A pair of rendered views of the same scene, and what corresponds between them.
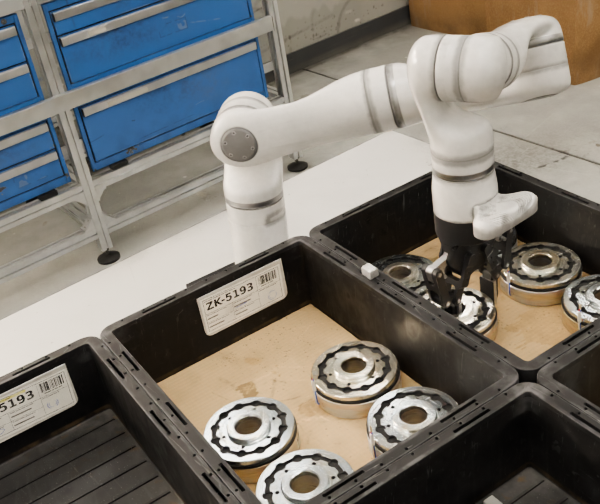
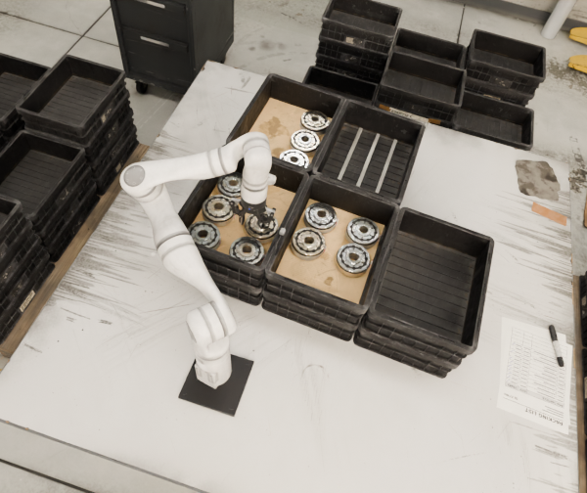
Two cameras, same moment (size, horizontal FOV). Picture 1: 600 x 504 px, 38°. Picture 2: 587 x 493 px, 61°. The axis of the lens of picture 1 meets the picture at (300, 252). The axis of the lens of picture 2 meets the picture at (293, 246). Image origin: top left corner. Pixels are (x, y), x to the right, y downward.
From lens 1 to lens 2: 1.68 m
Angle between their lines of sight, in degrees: 86
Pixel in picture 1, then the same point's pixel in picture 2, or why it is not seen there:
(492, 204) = not seen: hidden behind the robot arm
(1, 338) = not seen: outside the picture
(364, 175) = (62, 389)
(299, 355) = (301, 274)
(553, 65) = not seen: hidden behind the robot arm
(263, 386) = (324, 277)
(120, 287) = (245, 469)
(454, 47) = (263, 141)
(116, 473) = (387, 298)
